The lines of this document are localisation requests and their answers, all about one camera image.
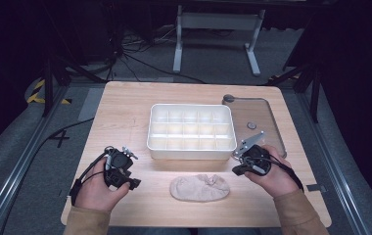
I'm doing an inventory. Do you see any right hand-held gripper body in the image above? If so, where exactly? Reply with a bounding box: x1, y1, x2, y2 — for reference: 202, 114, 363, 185
231, 144, 272, 177

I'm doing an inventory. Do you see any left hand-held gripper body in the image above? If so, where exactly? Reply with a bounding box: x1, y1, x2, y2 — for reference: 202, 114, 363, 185
103, 146, 142, 191

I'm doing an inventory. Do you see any white plastic compartment box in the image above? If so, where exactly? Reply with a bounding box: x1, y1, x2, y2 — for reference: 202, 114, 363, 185
146, 103, 238, 161

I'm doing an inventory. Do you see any beige sock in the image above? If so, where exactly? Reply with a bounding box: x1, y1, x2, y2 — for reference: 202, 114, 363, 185
169, 173, 231, 203

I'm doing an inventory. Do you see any person's right hand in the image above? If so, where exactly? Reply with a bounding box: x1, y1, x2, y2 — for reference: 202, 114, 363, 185
244, 144, 302, 199

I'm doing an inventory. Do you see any person's left hand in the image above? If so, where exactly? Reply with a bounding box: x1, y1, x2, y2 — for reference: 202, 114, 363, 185
74, 158, 131, 213

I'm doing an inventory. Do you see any clear plastic box lid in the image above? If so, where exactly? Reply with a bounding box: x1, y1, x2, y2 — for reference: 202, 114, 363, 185
221, 94, 288, 160

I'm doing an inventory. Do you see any grey floor tape patch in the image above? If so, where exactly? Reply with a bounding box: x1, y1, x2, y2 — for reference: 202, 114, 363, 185
77, 86, 106, 122

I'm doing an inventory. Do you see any grey tape piece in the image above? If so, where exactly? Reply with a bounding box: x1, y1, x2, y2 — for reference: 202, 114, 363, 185
305, 183, 328, 193

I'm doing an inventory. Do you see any black tripod stand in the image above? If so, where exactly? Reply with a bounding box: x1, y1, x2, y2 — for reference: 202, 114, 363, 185
266, 63, 323, 124
41, 54, 106, 118

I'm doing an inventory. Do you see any yellow and black floor tape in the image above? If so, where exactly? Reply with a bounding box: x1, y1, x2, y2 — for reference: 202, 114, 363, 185
25, 78, 72, 106

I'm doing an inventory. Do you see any grey metal table stand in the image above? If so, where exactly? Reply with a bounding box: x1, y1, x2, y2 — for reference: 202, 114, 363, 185
172, 4, 266, 77

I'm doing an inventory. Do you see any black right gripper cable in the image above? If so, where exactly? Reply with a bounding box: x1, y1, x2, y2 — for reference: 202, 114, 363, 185
265, 153, 305, 192

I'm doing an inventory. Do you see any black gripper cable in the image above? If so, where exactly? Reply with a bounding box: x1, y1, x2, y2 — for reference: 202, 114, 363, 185
265, 153, 305, 192
69, 151, 111, 207

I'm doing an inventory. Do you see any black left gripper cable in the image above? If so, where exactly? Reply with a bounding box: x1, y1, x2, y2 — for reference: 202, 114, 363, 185
69, 151, 111, 207

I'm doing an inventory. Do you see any grey metal floor rail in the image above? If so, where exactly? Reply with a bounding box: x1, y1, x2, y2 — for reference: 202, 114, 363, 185
295, 92, 372, 235
0, 85, 70, 235

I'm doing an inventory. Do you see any black floor cable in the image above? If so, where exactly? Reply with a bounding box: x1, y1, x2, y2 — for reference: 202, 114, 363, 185
0, 117, 96, 235

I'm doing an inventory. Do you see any bundle of floor cables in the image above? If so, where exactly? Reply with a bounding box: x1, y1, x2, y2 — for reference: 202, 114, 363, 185
107, 24, 208, 85

